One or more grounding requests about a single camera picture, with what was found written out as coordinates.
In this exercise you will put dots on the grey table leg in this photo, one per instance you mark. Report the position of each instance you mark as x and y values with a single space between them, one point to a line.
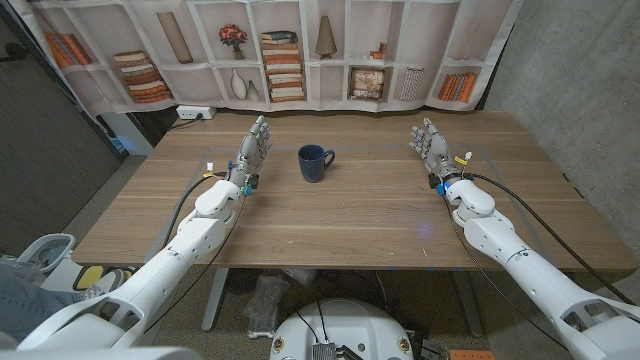
470 305

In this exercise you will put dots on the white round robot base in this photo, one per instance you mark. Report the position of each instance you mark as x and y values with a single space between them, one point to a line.
345 325

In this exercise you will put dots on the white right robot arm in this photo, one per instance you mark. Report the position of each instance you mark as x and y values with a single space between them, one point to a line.
530 275

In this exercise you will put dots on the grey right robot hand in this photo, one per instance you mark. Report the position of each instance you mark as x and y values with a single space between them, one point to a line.
437 152

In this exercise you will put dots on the white cabinet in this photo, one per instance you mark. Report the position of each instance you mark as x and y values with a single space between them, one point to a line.
127 135

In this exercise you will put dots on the yellow and black pad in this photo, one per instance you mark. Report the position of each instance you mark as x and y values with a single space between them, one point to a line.
90 277

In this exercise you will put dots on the dark blue ceramic mug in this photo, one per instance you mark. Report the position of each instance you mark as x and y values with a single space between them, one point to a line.
312 165

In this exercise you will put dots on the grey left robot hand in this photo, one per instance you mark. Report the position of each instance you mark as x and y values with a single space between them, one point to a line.
252 150

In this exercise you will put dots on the grey sneaker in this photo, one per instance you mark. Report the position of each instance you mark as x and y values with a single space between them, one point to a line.
102 285

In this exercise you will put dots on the white table leg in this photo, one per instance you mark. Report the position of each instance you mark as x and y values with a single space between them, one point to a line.
215 300

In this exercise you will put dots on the person's leg in jeans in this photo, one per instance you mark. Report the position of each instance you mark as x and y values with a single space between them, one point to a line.
25 305

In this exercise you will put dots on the white power strip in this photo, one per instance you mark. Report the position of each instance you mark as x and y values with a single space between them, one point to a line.
192 112

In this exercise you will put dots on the printed bookshelf backdrop cloth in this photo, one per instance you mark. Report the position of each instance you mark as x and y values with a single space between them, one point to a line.
330 80

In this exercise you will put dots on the orange box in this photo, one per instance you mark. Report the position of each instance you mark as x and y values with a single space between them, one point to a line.
472 355

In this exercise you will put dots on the clear plastic bag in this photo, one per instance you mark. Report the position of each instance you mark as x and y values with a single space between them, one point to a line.
265 305

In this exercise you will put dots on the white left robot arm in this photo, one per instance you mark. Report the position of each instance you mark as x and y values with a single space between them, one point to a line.
160 270

